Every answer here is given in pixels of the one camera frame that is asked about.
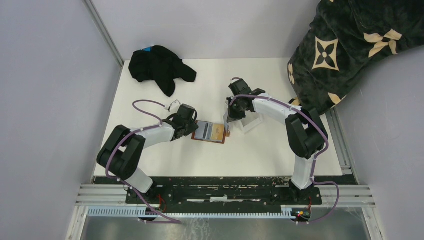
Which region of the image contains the silver VIP credit card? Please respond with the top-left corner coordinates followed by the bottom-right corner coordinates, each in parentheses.
top-left (223, 113), bottom-right (231, 134)

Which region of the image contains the gold credit card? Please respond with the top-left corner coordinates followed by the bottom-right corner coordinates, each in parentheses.
top-left (210, 123), bottom-right (226, 143)

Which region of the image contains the brown leather card holder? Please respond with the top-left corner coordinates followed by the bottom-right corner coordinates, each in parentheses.
top-left (191, 120), bottom-right (231, 144)

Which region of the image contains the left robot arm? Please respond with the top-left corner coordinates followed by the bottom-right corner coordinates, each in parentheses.
top-left (96, 104), bottom-right (199, 204)

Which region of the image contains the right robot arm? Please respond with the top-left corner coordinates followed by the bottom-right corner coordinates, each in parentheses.
top-left (223, 77), bottom-right (329, 204)

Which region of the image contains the clear acrylic card box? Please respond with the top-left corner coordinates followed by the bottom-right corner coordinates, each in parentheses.
top-left (226, 97), bottom-right (263, 133)

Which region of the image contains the black cloth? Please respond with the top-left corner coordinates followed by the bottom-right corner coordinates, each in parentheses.
top-left (128, 45), bottom-right (197, 97)

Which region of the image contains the black patterned blanket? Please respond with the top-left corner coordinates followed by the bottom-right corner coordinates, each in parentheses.
top-left (287, 0), bottom-right (424, 115)

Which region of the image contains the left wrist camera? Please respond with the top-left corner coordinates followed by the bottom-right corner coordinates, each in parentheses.
top-left (164, 99), bottom-right (181, 113)

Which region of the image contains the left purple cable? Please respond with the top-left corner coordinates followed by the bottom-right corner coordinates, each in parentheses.
top-left (105, 99), bottom-right (184, 224)

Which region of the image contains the purple cable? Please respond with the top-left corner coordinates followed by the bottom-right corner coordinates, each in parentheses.
top-left (105, 99), bottom-right (184, 224)
top-left (229, 77), bottom-right (341, 226)

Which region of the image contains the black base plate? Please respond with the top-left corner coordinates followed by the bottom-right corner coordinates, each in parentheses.
top-left (93, 176), bottom-right (357, 215)

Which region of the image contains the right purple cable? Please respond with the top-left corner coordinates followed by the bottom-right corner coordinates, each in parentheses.
top-left (229, 77), bottom-right (341, 226)

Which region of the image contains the aluminium rail frame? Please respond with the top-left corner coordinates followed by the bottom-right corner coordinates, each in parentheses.
top-left (66, 109), bottom-right (385, 240)

